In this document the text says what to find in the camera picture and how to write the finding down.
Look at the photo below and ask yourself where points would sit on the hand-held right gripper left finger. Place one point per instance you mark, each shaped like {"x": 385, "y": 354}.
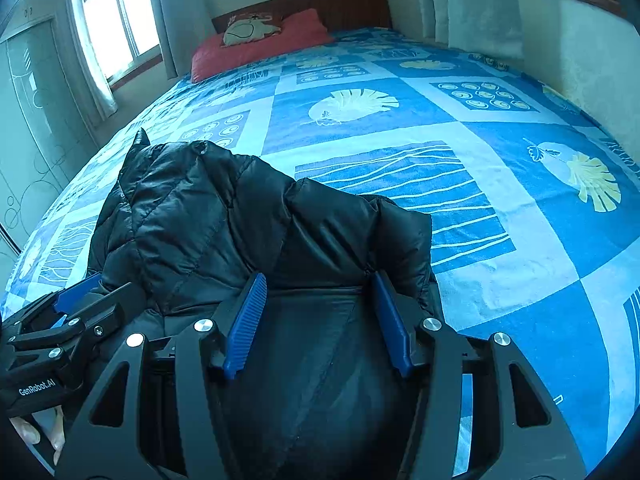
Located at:
{"x": 245, "y": 325}

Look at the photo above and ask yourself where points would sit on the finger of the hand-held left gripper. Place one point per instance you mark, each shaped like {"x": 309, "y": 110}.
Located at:
{"x": 85, "y": 330}
{"x": 75, "y": 292}

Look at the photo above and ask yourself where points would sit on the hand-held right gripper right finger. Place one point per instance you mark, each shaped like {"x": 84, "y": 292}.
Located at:
{"x": 392, "y": 325}

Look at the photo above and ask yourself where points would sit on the black puffer jacket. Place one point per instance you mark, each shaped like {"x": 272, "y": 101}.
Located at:
{"x": 200, "y": 225}

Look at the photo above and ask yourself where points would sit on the person's left hand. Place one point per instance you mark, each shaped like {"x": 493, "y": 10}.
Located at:
{"x": 27, "y": 430}

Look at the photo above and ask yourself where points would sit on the wardrobe with frosted glass doors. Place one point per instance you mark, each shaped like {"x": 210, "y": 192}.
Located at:
{"x": 35, "y": 125}

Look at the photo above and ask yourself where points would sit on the bed with blue patterned sheet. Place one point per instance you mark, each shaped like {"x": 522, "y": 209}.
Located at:
{"x": 500, "y": 185}

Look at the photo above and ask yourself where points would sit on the sheer white curtain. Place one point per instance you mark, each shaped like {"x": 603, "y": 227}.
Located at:
{"x": 92, "y": 60}

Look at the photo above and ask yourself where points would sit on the white framed window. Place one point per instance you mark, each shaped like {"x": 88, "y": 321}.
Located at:
{"x": 120, "y": 15}

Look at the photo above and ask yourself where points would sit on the grey curtain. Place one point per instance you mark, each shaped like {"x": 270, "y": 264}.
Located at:
{"x": 175, "y": 20}
{"x": 475, "y": 5}

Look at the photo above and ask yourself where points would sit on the printed cream cushion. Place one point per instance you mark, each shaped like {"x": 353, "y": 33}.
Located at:
{"x": 250, "y": 30}

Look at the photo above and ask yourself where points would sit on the red pillow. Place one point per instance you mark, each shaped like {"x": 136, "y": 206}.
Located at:
{"x": 300, "y": 35}

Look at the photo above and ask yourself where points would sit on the wooden headboard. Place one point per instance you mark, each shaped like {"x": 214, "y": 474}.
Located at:
{"x": 350, "y": 7}

